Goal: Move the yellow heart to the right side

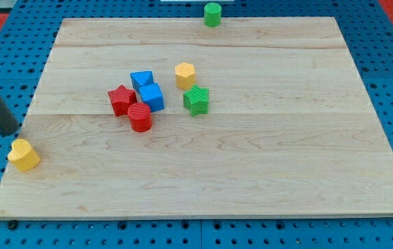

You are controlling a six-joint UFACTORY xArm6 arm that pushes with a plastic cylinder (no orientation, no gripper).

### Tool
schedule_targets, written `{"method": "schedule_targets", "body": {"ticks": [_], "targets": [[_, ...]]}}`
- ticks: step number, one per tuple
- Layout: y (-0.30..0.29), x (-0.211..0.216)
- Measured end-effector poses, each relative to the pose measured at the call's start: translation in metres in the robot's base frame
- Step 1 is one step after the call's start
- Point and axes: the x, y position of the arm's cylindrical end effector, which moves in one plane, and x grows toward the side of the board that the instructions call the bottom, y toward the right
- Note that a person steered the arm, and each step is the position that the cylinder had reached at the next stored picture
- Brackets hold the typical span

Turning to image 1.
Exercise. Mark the yellow hexagon block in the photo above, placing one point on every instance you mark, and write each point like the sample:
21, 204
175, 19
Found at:
185, 75

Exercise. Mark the light wooden board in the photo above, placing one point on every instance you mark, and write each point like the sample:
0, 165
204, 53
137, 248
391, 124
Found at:
290, 133

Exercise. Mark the blue triangle block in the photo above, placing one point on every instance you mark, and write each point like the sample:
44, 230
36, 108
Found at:
141, 78

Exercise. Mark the green star block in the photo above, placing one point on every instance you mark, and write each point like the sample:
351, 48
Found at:
196, 100

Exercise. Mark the blue cube block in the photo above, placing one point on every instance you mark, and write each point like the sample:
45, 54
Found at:
152, 95

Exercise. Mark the green cylinder block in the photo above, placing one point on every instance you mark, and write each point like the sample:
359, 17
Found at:
212, 14

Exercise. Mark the red cylinder block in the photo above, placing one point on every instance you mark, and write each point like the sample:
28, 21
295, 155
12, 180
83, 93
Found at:
140, 117

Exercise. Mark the yellow heart block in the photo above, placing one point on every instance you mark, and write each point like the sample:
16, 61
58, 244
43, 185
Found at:
23, 156

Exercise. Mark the red star block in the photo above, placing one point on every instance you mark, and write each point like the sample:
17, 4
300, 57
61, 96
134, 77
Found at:
121, 99

